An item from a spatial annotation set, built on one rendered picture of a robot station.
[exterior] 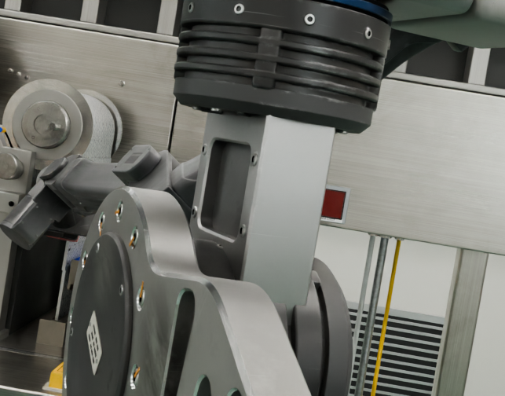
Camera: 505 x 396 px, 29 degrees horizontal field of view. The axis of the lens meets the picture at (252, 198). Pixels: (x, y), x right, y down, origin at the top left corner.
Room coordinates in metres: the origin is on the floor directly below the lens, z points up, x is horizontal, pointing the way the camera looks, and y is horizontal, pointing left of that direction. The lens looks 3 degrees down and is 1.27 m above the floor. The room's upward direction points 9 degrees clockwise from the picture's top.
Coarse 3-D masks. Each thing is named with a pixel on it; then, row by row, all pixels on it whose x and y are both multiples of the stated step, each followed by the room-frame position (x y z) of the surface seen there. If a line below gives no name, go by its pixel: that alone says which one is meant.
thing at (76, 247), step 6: (96, 162) 1.70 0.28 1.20; (102, 162) 1.75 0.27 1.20; (108, 162) 1.81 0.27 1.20; (78, 240) 1.66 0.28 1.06; (84, 240) 1.71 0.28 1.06; (66, 246) 1.59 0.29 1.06; (72, 246) 1.62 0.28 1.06; (78, 246) 1.66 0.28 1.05; (66, 252) 1.59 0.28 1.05; (72, 252) 1.63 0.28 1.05; (78, 252) 1.67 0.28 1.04; (66, 258) 1.59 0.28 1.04; (72, 258) 1.64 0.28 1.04; (66, 264) 1.60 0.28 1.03
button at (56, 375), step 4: (60, 364) 1.37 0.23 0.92; (56, 368) 1.34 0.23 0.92; (60, 368) 1.34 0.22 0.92; (52, 372) 1.32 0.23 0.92; (56, 372) 1.32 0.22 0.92; (60, 372) 1.32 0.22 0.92; (52, 376) 1.32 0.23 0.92; (56, 376) 1.32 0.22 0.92; (60, 376) 1.32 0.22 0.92; (52, 380) 1.32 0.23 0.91; (56, 380) 1.32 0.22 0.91; (60, 380) 1.32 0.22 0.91; (52, 384) 1.32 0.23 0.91; (56, 384) 1.32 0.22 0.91; (60, 384) 1.32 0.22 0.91; (60, 388) 1.32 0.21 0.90
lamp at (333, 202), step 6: (330, 192) 1.89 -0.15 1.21; (336, 192) 1.89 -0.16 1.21; (342, 192) 1.89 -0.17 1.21; (324, 198) 1.89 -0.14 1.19; (330, 198) 1.89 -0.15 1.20; (336, 198) 1.89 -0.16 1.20; (342, 198) 1.89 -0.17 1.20; (324, 204) 1.89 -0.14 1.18; (330, 204) 1.89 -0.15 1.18; (336, 204) 1.89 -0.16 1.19; (342, 204) 1.89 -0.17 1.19; (324, 210) 1.89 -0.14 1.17; (330, 210) 1.89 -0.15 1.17; (336, 210) 1.89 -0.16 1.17; (330, 216) 1.89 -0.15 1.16; (336, 216) 1.89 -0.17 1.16
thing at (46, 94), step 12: (36, 96) 1.59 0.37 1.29; (48, 96) 1.59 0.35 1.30; (60, 96) 1.59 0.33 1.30; (24, 108) 1.59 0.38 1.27; (72, 108) 1.58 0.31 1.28; (72, 120) 1.58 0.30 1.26; (72, 132) 1.58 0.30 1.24; (24, 144) 1.59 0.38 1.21; (72, 144) 1.58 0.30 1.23; (36, 156) 1.59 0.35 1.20; (48, 156) 1.59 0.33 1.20; (60, 156) 1.59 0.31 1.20
